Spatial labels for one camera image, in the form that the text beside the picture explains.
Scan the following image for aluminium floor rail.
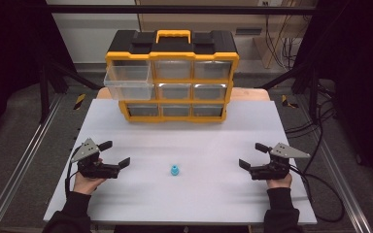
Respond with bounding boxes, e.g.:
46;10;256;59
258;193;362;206
295;96;373;233
0;92;63;233

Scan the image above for person's right hand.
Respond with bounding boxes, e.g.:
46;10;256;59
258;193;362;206
265;172;293;190

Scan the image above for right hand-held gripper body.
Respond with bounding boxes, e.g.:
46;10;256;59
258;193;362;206
249;142;312;182

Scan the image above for yellow and black floor tape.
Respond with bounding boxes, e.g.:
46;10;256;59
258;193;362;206
281;94;299;110
73;93;87;112

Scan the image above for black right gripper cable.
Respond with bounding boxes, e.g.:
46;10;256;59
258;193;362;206
288;164;346;224

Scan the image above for yellow and black organizer cabinet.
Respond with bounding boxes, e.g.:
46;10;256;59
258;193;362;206
104;29;240;124

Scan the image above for clear plastic drawer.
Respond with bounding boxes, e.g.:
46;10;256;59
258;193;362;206
103;59;156;102

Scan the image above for black curtain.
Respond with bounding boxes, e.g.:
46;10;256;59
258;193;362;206
299;0;373;190
0;0;76;149

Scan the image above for person's left hand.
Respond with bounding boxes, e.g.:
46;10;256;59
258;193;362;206
72;172;109;196

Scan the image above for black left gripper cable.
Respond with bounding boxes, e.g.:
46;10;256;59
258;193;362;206
64;145;83;198

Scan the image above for black horizontal frame bar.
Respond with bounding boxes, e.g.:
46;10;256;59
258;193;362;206
45;4;319;16

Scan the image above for black metal frame strut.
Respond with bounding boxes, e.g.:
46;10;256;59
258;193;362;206
38;59;102;124
257;60;322;124

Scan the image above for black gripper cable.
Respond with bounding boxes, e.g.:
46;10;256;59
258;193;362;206
64;145;83;198
288;164;346;224

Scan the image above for set of closed clear drawers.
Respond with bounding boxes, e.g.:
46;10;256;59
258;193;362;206
126;59;233;118

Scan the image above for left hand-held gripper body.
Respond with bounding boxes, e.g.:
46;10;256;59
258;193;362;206
71;138;121;180

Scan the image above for black floor cables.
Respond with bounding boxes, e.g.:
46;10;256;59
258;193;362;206
284;81;338;174

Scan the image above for wooden table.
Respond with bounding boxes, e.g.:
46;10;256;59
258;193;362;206
95;86;271;102

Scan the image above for hanging black cables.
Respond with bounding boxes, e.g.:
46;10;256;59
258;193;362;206
264;14;303;71

